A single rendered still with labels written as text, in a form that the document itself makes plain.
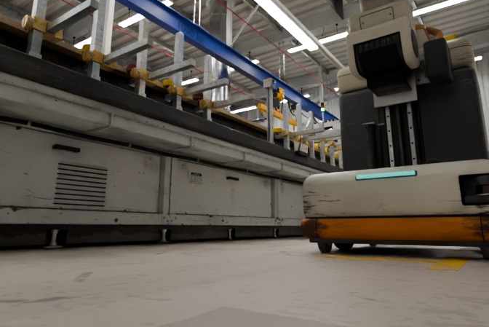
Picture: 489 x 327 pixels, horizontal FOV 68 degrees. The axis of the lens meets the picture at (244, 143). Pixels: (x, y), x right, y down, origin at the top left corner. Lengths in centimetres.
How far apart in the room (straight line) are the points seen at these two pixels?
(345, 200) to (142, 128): 103
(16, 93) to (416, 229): 142
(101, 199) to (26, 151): 41
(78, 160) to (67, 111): 34
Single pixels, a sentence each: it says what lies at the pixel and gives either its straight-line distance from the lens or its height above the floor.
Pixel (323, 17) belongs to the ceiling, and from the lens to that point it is 924.
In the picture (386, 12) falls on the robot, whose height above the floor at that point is 85.
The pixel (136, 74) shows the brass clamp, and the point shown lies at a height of 80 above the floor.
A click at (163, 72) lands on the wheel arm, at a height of 81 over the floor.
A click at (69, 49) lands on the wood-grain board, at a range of 188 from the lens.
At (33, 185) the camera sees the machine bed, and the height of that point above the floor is 26.
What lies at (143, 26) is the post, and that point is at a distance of 198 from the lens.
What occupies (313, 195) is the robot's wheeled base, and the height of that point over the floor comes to 20.
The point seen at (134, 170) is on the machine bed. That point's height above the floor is 39.
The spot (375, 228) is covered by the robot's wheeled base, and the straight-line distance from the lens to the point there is 124.
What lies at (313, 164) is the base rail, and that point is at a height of 64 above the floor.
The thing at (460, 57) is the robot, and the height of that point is 72.
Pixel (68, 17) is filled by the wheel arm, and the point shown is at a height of 83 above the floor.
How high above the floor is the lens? 9
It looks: 13 degrees up
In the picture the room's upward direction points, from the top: straight up
